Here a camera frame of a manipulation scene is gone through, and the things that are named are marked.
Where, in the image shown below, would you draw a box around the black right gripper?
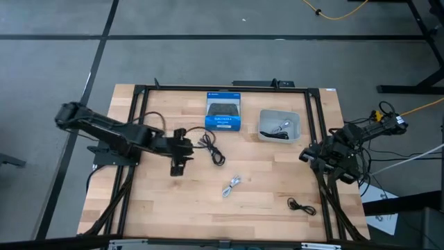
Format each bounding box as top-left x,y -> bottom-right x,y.
298,140 -> 336,166

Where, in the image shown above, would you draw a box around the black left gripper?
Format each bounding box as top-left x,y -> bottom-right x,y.
169,127 -> 196,177

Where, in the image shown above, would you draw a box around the black usb-c cable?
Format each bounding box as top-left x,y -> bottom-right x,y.
287,197 -> 318,217
196,131 -> 227,167
259,129 -> 290,141

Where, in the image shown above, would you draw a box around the white usb-c cable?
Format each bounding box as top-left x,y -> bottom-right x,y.
270,119 -> 293,135
221,174 -> 243,199

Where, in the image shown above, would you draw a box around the pale grey plastic bin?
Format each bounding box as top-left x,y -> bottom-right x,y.
257,108 -> 302,144

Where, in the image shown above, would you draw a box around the blue game controller box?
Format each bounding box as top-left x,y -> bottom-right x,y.
204,91 -> 242,133

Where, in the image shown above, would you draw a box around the black bar on table edge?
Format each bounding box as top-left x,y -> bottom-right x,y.
232,79 -> 296,89

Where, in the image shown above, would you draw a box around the white paper sheet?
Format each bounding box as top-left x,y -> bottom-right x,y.
359,183 -> 400,237

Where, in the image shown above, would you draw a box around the black tangled arm cables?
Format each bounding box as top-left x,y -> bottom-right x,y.
343,100 -> 444,197

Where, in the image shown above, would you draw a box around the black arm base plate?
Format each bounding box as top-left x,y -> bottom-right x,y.
86,141 -> 140,167

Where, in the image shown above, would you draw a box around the black aluminium table frame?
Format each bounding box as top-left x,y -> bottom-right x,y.
78,78 -> 370,244

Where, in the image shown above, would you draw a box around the white floor cable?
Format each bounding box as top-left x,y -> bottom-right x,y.
370,143 -> 444,176

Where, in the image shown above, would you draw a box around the black floor stand frame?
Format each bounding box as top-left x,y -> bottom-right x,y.
348,0 -> 444,95

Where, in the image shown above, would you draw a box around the yellow extension cable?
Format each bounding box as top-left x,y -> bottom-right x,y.
370,98 -> 444,122
300,0 -> 369,21

